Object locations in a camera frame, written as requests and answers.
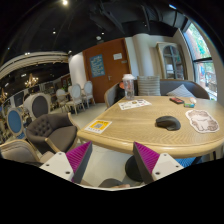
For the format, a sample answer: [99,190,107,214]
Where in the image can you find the white striped cushion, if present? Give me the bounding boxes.
[167,84,193,97]

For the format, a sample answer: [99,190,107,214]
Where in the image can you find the white paper menu sheet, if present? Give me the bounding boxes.
[119,99,150,110]

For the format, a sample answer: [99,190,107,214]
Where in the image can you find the gold chandelier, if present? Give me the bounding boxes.
[25,74,38,88]

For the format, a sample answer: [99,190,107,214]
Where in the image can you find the cat-shaped mouse pad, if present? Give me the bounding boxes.
[185,110,219,133]

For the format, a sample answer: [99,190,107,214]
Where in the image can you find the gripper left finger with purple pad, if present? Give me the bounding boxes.
[41,141,92,184]

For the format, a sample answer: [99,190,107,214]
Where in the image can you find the arched wooden cabinet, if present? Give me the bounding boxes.
[156,42,187,80]

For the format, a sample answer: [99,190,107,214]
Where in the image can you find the black computer mouse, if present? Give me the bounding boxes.
[156,116,181,131]

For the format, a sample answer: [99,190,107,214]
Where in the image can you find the black table pedestal base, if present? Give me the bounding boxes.
[125,156,143,182]

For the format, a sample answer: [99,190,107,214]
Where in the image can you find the red and black card box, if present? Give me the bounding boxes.
[169,97,184,104]

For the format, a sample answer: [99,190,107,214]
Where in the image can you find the beige upholstered chair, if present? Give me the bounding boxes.
[0,139,53,164]

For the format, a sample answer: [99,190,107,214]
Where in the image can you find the blue poster on door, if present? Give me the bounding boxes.
[90,54,105,77]

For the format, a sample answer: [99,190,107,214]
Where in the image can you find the orange wooden door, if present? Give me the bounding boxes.
[83,38,131,103]

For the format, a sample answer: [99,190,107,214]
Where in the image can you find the small white round object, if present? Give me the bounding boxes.
[190,97,197,104]

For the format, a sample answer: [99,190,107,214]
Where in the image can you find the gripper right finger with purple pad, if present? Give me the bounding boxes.
[133,142,183,184]

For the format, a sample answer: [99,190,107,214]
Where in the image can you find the grey-backed oval chair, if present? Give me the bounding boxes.
[24,93,51,120]

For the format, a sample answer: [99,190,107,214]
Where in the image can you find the small teal box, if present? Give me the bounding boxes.
[184,103,195,108]

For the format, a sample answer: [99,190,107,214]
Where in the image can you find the white dining chair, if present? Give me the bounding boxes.
[83,81,95,104]
[66,84,84,111]

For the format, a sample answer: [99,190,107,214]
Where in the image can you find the grey striped cushion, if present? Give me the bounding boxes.
[137,76,161,96]

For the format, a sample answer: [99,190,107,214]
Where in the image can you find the grey sofa bench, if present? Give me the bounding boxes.
[104,79,209,107]

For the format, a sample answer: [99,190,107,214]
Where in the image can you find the dark grey tufted armchair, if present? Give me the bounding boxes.
[26,113,79,154]

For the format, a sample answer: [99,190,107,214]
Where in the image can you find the yellow QR code sticker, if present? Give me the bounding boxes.
[85,120,112,134]

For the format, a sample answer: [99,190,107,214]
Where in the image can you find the blue-backed oval chair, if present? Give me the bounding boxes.
[7,108,26,139]

